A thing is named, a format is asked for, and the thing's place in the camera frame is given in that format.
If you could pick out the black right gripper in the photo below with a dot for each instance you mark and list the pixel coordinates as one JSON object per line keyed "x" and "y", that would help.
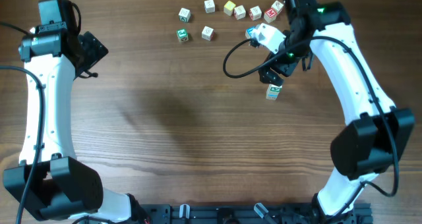
{"x": 275, "y": 72}

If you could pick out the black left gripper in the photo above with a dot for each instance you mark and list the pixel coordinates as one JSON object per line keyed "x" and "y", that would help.
{"x": 93, "y": 49}

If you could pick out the green letter Z block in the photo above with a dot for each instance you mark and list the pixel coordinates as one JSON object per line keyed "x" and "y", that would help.
{"x": 273, "y": 90}

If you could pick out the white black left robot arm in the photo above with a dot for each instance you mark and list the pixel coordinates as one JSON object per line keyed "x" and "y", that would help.
{"x": 49, "y": 182}

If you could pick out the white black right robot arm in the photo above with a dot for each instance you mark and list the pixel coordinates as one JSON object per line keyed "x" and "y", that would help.
{"x": 376, "y": 131}

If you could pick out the blue X base block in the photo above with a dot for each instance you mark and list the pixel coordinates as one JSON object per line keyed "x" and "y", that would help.
{"x": 271, "y": 97}

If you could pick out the blue top wooden block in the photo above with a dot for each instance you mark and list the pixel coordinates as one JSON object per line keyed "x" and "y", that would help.
{"x": 249, "y": 33}

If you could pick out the red top M block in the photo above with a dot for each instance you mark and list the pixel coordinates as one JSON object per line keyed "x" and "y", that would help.
{"x": 270, "y": 15}

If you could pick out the red edge picture block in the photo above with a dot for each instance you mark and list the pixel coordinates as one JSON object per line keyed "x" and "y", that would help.
{"x": 255, "y": 13}

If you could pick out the red number block far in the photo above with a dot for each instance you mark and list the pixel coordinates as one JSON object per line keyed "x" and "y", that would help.
{"x": 277, "y": 6}

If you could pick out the red side picture block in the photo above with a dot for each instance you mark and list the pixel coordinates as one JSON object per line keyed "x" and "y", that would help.
{"x": 239, "y": 12}

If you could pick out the yellow top wooden block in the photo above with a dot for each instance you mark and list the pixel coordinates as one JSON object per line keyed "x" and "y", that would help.
{"x": 229, "y": 8}

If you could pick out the red letter M block left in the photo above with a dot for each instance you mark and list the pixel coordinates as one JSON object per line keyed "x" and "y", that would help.
{"x": 207, "y": 33}

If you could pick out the green ball picture block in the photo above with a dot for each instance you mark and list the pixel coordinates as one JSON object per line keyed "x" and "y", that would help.
{"x": 182, "y": 35}

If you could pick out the plain wooden block left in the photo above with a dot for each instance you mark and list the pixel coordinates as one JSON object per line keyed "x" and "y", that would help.
{"x": 209, "y": 6}

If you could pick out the green letter A block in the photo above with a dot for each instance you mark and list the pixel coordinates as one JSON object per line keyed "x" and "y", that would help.
{"x": 184, "y": 15}

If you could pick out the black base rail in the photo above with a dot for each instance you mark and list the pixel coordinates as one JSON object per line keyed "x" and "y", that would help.
{"x": 284, "y": 214}

